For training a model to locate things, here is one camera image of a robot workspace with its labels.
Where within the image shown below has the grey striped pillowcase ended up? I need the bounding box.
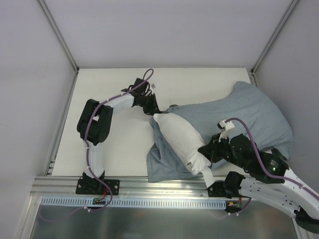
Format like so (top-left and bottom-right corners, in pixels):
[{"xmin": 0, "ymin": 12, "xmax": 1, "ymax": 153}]
[{"xmin": 147, "ymin": 82, "xmax": 294, "ymax": 183}]

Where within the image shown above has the white pillow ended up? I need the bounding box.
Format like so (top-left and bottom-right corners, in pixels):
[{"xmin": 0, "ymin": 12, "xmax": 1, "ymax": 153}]
[{"xmin": 153, "ymin": 113, "xmax": 215, "ymax": 188}]

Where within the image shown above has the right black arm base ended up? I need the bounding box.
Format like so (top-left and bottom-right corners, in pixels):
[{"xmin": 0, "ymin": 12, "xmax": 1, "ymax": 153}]
[{"xmin": 207, "ymin": 171, "xmax": 246, "ymax": 199}]

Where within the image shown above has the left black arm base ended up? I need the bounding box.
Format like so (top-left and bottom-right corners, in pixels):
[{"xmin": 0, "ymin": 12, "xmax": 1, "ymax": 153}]
[{"xmin": 75, "ymin": 173, "xmax": 120, "ymax": 196}]

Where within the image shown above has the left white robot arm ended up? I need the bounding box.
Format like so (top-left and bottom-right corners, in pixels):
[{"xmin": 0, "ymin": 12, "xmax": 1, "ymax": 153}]
[{"xmin": 77, "ymin": 78, "xmax": 160, "ymax": 194}]

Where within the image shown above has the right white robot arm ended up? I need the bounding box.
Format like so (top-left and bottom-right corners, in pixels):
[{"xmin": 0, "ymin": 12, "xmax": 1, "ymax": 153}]
[{"xmin": 198, "ymin": 134, "xmax": 319, "ymax": 234}]

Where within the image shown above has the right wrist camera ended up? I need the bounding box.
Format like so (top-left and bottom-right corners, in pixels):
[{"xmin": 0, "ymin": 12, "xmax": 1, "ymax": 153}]
[{"xmin": 217, "ymin": 119, "xmax": 235, "ymax": 142}]

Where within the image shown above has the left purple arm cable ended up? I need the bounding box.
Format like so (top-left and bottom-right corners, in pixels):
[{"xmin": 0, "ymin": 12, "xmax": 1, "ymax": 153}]
[{"xmin": 83, "ymin": 69, "xmax": 154, "ymax": 180}]

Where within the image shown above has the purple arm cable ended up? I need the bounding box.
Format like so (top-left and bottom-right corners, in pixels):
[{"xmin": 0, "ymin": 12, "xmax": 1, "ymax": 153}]
[
  {"xmin": 83, "ymin": 69, "xmax": 154, "ymax": 180},
  {"xmin": 225, "ymin": 117, "xmax": 319, "ymax": 200}
]

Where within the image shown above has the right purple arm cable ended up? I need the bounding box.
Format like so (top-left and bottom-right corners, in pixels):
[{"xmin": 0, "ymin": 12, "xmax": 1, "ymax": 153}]
[{"xmin": 225, "ymin": 117, "xmax": 319, "ymax": 200}]

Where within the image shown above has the left aluminium frame post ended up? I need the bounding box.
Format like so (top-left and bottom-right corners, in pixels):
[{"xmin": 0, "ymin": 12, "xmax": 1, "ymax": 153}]
[{"xmin": 37, "ymin": 0, "xmax": 80, "ymax": 73}]

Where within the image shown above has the aluminium frame post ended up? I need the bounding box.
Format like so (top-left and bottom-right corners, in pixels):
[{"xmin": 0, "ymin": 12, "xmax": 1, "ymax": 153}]
[
  {"xmin": 37, "ymin": 0, "xmax": 80, "ymax": 73},
  {"xmin": 251, "ymin": 0, "xmax": 301, "ymax": 75}
]

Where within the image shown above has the aluminium mounting rail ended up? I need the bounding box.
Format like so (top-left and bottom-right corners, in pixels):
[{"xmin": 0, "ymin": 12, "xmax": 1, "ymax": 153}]
[{"xmin": 30, "ymin": 176, "xmax": 209, "ymax": 199}]

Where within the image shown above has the white slotted cable duct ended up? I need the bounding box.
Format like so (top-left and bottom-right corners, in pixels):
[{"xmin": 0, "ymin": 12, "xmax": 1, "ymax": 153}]
[{"xmin": 40, "ymin": 196, "xmax": 226, "ymax": 210}]

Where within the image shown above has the right aluminium frame post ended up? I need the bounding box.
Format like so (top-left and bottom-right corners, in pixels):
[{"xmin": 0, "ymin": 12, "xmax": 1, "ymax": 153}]
[{"xmin": 251, "ymin": 0, "xmax": 301, "ymax": 75}]

